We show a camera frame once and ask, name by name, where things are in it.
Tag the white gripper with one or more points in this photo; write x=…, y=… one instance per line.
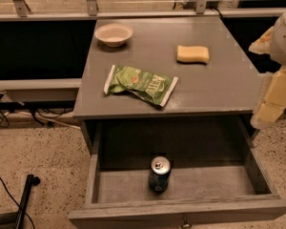
x=284, y=40

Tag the blue pepsi can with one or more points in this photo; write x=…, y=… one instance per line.
x=159, y=174

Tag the grey cabinet counter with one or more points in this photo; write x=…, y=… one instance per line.
x=228, y=84

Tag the open grey drawer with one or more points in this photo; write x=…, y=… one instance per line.
x=217, y=175

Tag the yellow sponge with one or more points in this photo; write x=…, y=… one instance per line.
x=193, y=54

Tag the green chip bag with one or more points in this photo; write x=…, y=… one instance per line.
x=154, y=88

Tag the white paper bowl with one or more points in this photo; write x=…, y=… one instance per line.
x=114, y=35

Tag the metal window railing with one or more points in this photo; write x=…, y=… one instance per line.
x=54, y=10

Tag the black stand leg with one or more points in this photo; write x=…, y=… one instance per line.
x=16, y=219

